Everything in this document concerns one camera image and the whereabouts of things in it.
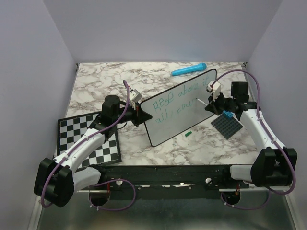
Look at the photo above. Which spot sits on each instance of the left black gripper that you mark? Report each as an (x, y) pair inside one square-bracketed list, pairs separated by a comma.
[(139, 116)]

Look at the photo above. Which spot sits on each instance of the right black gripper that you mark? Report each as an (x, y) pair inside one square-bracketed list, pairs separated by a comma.
[(213, 106)]

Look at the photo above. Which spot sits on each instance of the black framed whiteboard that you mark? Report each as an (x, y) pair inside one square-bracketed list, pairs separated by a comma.
[(177, 109)]

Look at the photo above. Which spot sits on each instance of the green marker cap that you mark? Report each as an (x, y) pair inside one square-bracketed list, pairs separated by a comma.
[(188, 133)]

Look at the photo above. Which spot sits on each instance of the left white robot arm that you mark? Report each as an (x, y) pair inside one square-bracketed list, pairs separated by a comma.
[(58, 179)]

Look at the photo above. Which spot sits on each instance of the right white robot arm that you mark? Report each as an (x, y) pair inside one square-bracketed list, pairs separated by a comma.
[(275, 161)]

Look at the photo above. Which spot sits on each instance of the blue lego brick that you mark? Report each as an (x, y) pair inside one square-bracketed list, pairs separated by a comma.
[(228, 114)]

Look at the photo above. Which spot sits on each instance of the grey lego baseplate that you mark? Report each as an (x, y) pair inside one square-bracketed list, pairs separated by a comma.
[(226, 126)]

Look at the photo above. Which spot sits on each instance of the blue toy microphone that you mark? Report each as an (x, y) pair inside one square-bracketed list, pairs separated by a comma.
[(190, 69)]

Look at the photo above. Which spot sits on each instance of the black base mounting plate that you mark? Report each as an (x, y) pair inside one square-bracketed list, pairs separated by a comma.
[(165, 182)]

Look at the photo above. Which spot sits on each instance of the black white checkerboard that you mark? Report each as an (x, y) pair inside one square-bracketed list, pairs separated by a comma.
[(71, 129)]

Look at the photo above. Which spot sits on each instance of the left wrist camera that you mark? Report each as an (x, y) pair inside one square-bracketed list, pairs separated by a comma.
[(135, 96)]

